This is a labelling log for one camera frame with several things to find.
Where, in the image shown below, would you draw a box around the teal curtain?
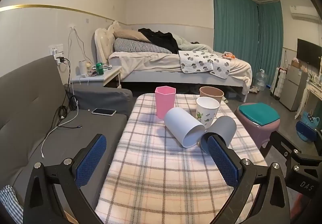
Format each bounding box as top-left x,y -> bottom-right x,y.
213,0 -> 283,89

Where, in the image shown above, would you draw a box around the bed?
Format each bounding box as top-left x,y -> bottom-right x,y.
94,27 -> 252,102

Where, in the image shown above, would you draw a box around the blue printed bag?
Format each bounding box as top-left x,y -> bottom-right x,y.
296,110 -> 320,142

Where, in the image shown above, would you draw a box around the black charging cable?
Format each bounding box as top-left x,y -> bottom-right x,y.
57,58 -> 83,129

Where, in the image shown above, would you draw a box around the black clothes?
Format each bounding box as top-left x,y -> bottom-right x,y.
138,28 -> 180,54

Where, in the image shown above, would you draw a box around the white charging cable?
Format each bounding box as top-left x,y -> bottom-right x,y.
41,100 -> 79,159

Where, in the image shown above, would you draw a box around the striped cloth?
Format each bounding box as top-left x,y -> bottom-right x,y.
0,185 -> 24,224

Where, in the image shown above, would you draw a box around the large water bottle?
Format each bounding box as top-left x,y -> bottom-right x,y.
256,69 -> 266,91

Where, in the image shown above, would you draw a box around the patterned quilted mat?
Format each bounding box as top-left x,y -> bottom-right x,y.
178,50 -> 231,79

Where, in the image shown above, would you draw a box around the white wall cable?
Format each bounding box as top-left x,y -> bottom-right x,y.
68,27 -> 92,64

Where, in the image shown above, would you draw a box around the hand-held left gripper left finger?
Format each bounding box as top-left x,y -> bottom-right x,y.
23,134 -> 107,224

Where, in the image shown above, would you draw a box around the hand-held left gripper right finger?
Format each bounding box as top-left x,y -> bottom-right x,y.
207,133 -> 290,224

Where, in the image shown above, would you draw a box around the plaid tablecloth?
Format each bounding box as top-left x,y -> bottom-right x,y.
95,93 -> 268,224

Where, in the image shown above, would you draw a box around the white air conditioner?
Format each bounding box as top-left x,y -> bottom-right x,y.
289,5 -> 320,22

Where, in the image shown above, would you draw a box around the brown cup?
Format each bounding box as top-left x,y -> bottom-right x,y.
199,86 -> 224,105

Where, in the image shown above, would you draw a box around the white printed cup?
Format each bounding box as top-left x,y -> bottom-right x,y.
196,97 -> 220,128

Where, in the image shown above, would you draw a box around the beige pillow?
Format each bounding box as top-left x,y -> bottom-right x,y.
108,21 -> 149,43

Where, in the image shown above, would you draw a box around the smartphone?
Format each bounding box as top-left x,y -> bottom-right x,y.
91,108 -> 117,116

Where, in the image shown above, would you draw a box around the black television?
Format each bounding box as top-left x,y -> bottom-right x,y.
296,38 -> 322,69

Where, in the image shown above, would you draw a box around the silver small fridge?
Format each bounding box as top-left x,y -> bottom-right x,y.
279,64 -> 309,111

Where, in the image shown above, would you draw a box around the pink hexagonal cup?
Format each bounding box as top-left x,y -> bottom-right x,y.
155,86 -> 176,120

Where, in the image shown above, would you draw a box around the pink plastic stool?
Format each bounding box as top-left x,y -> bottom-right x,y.
235,103 -> 281,149

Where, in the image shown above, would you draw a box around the white wall socket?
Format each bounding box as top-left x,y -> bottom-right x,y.
49,44 -> 64,56

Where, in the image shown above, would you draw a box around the checkered pillow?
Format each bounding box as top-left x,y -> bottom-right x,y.
114,38 -> 173,54

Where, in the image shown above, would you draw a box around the white nightstand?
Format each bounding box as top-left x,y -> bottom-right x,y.
71,66 -> 122,89

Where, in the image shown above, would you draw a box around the pale green blanket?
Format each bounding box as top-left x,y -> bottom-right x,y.
173,35 -> 214,53

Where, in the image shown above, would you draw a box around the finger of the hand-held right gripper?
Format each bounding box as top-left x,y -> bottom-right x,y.
295,121 -> 322,144
259,130 -> 302,158

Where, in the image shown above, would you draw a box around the grey cup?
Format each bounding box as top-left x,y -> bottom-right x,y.
200,116 -> 237,153

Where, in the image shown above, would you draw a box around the white tumbler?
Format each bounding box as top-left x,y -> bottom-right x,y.
78,61 -> 88,77

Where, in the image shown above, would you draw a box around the white ornate table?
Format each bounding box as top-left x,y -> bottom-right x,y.
297,80 -> 322,119

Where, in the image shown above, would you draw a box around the teal seat cushion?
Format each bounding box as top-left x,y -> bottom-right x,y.
238,103 -> 280,126

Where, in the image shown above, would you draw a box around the pale blue cup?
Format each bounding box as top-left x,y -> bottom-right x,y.
164,107 -> 205,148

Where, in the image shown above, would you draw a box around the grey sofa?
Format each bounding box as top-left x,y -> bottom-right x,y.
0,55 -> 133,204

